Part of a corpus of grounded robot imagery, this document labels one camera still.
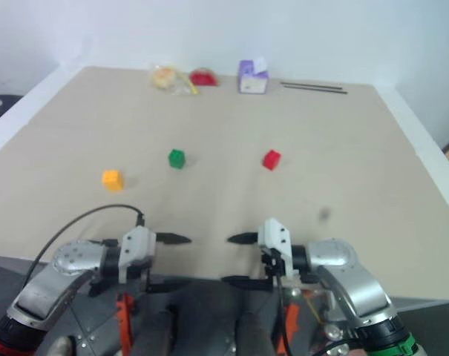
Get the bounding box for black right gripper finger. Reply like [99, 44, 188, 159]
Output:
[220, 275, 273, 292]
[226, 231, 260, 245]

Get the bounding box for yellow cube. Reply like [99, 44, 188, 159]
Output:
[101, 169, 125, 193]

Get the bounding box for black chopstick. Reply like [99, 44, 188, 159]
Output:
[279, 81, 344, 91]
[283, 85, 350, 96]

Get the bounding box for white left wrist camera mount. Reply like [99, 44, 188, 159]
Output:
[118, 226, 158, 285]

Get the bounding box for purple tissue box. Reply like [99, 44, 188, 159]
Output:
[237, 57, 271, 94]

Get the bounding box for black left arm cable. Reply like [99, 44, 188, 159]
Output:
[23, 204, 148, 283]

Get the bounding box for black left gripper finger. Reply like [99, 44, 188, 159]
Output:
[147, 278, 191, 295]
[155, 231, 193, 246]

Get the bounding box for orange clamp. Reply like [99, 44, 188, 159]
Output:
[275, 302, 300, 355]
[114, 292, 137, 356]

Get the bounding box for red packaged item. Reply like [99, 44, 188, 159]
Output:
[189, 67, 221, 88]

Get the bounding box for red cube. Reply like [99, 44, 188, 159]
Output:
[261, 148, 283, 171]

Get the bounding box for clear bag with bread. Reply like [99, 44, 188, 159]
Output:
[149, 63, 201, 98]

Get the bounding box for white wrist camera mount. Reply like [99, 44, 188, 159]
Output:
[257, 217, 301, 281]
[118, 226, 158, 285]

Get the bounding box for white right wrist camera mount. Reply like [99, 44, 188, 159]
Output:
[257, 217, 301, 281]

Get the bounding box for green cube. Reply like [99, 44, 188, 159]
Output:
[167, 148, 189, 170]

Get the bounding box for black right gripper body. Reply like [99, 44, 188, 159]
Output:
[260, 247, 286, 289]

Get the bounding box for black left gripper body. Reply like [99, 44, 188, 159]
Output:
[136, 264, 155, 295]

